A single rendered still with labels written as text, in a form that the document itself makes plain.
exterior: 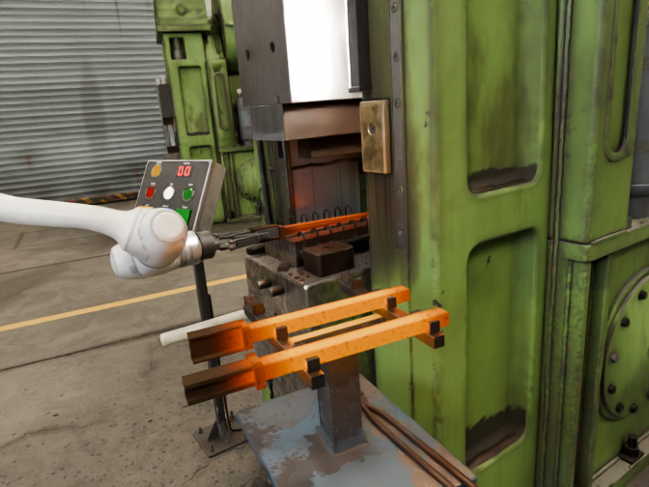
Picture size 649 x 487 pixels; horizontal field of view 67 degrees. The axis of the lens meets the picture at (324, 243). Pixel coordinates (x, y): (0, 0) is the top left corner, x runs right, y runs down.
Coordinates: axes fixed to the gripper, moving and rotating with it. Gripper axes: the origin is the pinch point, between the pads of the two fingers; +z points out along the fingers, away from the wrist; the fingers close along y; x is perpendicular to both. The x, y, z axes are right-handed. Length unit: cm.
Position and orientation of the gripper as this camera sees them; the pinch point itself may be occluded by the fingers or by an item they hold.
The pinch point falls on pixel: (266, 233)
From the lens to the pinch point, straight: 140.3
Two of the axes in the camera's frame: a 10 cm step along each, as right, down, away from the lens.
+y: 5.5, 1.9, -8.2
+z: 8.4, -1.9, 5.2
